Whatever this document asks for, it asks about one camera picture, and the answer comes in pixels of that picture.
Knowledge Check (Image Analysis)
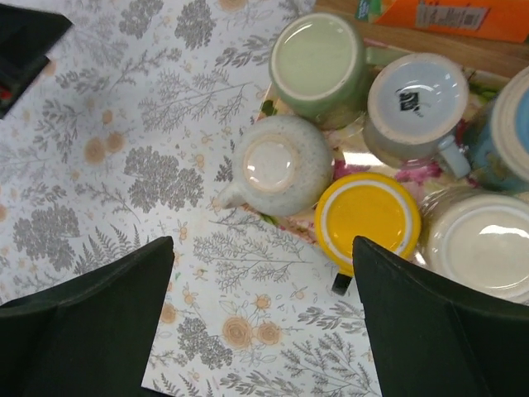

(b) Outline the floral tray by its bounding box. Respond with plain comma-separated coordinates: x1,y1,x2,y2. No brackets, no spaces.
245,37,529,274

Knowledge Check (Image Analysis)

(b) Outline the speckled white ceramic mug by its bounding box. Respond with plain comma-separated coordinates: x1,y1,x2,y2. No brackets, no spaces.
217,115,334,217

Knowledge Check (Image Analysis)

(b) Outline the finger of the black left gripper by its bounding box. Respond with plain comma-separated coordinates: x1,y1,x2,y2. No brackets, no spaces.
1,4,73,117

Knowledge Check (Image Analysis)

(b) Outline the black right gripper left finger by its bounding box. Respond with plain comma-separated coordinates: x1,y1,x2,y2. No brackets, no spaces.
1,237,174,396

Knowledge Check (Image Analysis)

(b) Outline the blue ceramic mug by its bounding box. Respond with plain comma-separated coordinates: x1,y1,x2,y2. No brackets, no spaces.
463,69,528,194

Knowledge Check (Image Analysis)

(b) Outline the yellow ceramic mug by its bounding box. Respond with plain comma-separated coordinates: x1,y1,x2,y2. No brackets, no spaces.
314,172,422,296

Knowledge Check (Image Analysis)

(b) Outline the white wire wooden shelf rack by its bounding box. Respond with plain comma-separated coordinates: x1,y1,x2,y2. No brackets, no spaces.
313,0,529,78

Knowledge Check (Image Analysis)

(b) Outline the green ceramic mug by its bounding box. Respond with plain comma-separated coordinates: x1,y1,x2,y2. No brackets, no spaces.
269,12,404,130

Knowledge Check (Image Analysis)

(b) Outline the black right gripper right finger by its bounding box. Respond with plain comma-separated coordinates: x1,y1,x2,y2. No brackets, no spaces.
352,237,528,396

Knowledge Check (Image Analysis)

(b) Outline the orange sponge pack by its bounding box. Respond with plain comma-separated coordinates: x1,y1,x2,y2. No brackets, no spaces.
355,0,528,43

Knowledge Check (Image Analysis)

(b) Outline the grey ceramic mug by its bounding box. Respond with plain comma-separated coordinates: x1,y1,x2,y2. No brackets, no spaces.
363,53,471,179

